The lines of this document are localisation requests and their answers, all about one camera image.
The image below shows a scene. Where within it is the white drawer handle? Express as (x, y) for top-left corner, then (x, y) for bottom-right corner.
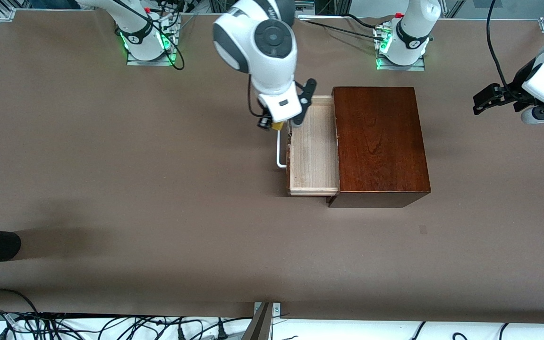
(276, 130), (288, 169)

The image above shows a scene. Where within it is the wooden drawer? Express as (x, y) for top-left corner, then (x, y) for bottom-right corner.
(286, 95), (340, 196)

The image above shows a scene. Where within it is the dark brown wooden cabinet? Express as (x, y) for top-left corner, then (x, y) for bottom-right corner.
(327, 86), (432, 208)

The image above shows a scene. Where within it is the brown table cover sheet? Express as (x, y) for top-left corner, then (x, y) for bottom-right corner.
(0, 9), (544, 324)

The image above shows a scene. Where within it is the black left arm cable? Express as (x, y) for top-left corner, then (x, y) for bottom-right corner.
(486, 0), (516, 95)

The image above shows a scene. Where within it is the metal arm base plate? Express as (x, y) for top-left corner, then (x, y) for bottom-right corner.
(375, 26), (426, 72)
(127, 19), (178, 67)

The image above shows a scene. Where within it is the black base power cable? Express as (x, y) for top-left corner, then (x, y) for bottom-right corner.
(296, 14), (388, 41)

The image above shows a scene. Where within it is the aluminium bracket profile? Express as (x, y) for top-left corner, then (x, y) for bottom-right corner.
(252, 301), (282, 340)

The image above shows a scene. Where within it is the grey curved cable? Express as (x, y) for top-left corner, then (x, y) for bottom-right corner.
(0, 289), (39, 315)

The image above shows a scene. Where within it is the tangled black cable bundle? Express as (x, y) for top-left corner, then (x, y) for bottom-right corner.
(0, 307), (254, 340)

